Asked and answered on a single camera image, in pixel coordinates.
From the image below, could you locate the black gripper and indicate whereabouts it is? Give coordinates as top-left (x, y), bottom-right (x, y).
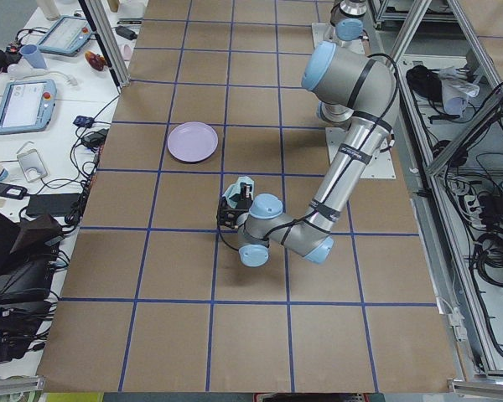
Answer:
top-left (216, 183), bottom-right (252, 229)

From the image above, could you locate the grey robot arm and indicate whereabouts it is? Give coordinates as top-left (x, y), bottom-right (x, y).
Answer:
top-left (329, 0), bottom-right (367, 42)
top-left (217, 41), bottom-right (399, 267)

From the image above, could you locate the lavender plate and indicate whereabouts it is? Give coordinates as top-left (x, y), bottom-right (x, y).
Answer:
top-left (168, 121), bottom-right (218, 163)

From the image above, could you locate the blue plastic cup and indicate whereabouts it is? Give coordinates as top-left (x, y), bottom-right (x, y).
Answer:
top-left (19, 44), bottom-right (47, 70)

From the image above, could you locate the black power brick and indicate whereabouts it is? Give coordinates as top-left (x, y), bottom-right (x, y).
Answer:
top-left (25, 193), bottom-right (80, 218)

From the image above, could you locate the metal tin box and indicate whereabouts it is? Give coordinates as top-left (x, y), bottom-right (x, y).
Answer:
top-left (17, 149), bottom-right (49, 183)

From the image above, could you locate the upper teach pendant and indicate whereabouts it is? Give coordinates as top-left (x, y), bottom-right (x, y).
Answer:
top-left (37, 16), bottom-right (92, 56)

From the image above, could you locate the teach pendant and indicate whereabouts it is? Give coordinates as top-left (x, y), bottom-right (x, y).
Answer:
top-left (37, 16), bottom-right (92, 56)
top-left (0, 80), bottom-right (57, 135)

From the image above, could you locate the lower teach pendant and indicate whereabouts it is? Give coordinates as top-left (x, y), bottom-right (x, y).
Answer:
top-left (0, 80), bottom-right (57, 135)

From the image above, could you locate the aluminium frame post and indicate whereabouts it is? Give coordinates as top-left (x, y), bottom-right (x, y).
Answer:
top-left (79, 0), bottom-right (130, 89)

